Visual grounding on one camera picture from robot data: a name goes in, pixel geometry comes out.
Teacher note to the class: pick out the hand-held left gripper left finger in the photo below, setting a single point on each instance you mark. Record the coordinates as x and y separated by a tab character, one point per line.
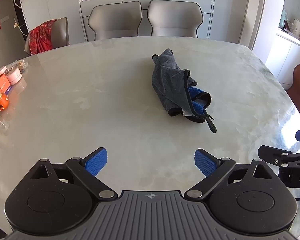
97	161

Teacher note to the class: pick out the pink round jar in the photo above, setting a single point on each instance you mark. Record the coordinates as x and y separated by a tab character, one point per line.
14	78
1	70

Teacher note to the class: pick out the orange box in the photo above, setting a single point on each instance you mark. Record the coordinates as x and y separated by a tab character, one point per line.
1	85

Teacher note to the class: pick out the grey chair with red cloth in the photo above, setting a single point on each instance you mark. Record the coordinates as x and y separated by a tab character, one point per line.
62	33

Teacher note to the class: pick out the white side counter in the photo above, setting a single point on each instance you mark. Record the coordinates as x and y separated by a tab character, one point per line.
287	55

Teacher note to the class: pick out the white kettle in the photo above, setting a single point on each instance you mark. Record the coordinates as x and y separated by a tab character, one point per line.
297	27

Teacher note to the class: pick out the grey dining chair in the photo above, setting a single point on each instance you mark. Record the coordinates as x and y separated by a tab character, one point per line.
175	17
115	20

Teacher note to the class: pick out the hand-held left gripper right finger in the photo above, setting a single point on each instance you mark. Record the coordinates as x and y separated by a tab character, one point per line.
205	162

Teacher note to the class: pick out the grey and blue towel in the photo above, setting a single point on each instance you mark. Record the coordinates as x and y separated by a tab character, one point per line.
165	80

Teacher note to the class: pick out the white branch wall decoration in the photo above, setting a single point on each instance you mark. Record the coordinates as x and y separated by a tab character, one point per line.
19	17

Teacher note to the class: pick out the red patterned cloth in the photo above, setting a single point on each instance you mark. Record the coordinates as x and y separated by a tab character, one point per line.
42	38

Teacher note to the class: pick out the pale green bottle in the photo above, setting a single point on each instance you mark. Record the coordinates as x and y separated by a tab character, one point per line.
282	18

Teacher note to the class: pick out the clear snack bag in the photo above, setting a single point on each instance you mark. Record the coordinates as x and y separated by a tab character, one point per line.
19	65

